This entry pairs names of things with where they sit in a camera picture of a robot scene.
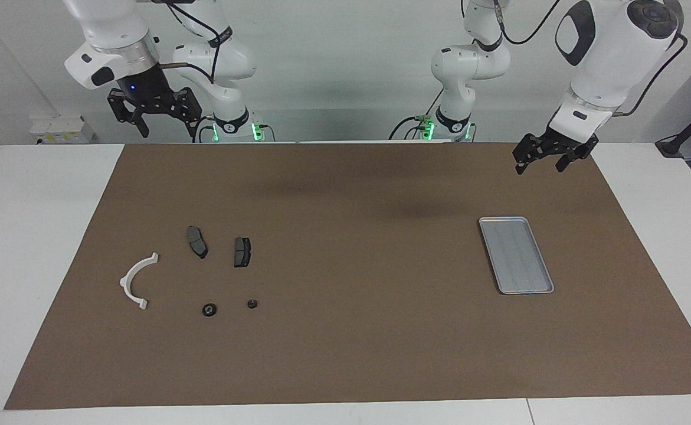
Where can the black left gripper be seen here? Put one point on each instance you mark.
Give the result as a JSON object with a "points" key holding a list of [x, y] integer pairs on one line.
{"points": [[572, 144]]}

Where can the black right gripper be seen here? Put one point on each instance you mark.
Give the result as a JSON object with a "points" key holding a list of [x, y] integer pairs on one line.
{"points": [[144, 88]]}

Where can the large black bearing gear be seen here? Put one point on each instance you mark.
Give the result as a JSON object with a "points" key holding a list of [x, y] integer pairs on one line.
{"points": [[209, 309]]}

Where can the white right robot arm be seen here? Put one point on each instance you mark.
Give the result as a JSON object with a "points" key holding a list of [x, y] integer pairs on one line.
{"points": [[115, 29]]}

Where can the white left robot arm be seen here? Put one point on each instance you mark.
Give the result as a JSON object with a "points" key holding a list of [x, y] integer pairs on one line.
{"points": [[602, 53]]}

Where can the silver metal tray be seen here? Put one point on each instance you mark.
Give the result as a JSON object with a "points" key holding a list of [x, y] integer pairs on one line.
{"points": [[516, 255]]}

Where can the white box with yellow labels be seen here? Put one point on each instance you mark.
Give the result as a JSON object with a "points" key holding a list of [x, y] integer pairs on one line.
{"points": [[62, 130]]}

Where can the black angled monitor stand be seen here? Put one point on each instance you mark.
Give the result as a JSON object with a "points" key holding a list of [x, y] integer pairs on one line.
{"points": [[684, 133]]}

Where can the curved dark brake pad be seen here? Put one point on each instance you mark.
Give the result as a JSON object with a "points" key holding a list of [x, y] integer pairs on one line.
{"points": [[196, 241]]}

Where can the rectangular dark brake pad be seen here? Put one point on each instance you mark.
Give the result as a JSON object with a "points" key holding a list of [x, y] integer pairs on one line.
{"points": [[242, 252]]}

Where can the brown table mat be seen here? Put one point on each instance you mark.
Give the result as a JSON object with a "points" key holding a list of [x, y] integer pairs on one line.
{"points": [[345, 330]]}

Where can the white curved plastic bracket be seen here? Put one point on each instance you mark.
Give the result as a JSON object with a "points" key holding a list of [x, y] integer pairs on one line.
{"points": [[128, 277]]}

